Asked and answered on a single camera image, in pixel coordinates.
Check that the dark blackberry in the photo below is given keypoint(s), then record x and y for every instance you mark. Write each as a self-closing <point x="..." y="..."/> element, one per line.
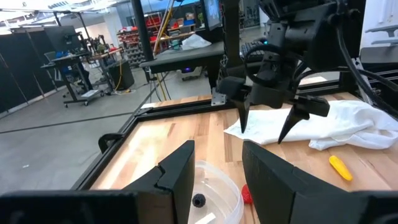
<point x="199" y="200"/>

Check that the silver frame bracket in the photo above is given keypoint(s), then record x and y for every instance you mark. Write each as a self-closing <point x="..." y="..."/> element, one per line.
<point x="218" y="99"/>

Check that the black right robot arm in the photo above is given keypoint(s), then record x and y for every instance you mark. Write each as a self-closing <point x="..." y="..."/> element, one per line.
<point x="311" y="28"/>

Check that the black frame clamp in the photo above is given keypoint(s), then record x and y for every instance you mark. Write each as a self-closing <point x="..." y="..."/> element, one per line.
<point x="104" y="140"/>

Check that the black pole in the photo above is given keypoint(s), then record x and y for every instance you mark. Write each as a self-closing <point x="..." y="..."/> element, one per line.
<point x="142" y="31"/>

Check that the black rolling desk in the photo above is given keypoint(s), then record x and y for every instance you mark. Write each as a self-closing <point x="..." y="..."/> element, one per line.
<point x="66" y="60"/>

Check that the white cloth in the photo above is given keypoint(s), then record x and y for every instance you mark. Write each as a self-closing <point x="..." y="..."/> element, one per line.
<point x="348" y="124"/>

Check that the black monitor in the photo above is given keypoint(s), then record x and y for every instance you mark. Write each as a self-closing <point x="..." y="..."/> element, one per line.
<point x="62" y="39"/>

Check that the monitor with blue screen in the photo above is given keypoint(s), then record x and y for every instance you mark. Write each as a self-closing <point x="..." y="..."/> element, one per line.
<point x="213" y="12"/>

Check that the clear plastic tupperware container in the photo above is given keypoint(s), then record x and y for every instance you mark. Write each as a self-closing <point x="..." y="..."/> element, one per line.
<point x="224" y="193"/>

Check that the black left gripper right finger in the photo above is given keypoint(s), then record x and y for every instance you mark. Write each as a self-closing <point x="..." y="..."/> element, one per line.
<point x="280" y="193"/>

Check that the yellow pole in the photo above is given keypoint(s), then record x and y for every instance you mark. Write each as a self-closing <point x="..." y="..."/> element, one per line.
<point x="163" y="23"/>

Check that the small yellow pepper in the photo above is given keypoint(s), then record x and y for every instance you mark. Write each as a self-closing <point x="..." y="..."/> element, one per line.
<point x="340" y="168"/>

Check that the red strawberry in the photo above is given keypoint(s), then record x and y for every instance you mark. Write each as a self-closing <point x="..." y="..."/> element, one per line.
<point x="247" y="194"/>

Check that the black partition wall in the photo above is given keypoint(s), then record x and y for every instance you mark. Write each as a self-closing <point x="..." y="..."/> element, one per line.
<point x="18" y="71"/>

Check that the black computer tower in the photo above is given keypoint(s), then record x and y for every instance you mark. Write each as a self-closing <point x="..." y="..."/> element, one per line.
<point x="121" y="74"/>

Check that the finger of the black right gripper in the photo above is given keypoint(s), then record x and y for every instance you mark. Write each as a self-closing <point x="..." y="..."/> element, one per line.
<point x="292" y="119"/>
<point x="243" y="112"/>

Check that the white bag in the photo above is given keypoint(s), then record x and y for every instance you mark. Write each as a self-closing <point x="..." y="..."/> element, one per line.
<point x="196" y="42"/>

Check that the grey desk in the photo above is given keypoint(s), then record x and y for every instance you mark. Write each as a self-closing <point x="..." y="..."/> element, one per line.
<point x="186" y="57"/>

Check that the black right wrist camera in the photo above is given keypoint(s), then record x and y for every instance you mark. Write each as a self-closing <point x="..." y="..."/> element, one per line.
<point x="280" y="90"/>

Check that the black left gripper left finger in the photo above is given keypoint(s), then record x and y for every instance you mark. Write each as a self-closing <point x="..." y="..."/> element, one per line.
<point x="174" y="186"/>

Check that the storage shelf with red bins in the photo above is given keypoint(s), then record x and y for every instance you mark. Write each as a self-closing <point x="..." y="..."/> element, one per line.
<point x="155" y="21"/>

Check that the backlit rainbow keyboard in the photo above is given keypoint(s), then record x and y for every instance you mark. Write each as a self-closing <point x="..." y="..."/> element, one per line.
<point x="252" y="51"/>

